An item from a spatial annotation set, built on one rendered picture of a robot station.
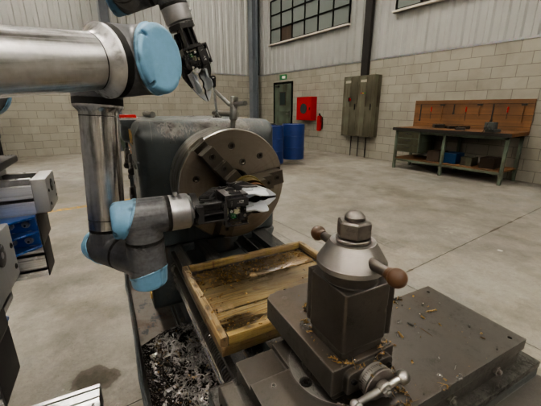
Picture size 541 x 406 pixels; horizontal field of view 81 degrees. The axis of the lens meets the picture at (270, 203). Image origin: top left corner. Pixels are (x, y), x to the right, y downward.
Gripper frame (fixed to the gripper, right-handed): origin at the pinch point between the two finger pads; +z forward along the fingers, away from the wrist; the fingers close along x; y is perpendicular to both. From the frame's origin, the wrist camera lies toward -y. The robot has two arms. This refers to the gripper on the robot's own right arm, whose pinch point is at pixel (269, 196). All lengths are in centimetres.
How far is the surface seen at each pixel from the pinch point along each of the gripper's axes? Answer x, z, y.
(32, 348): -109, -88, -122
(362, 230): 8.8, -10.8, 44.0
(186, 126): 15.3, -12.0, -32.6
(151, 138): 12.1, -22.6, -30.5
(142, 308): -54, -31, -50
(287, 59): 164, 533, -933
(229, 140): 12.2, -4.4, -15.2
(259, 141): 11.6, 4.6, -15.3
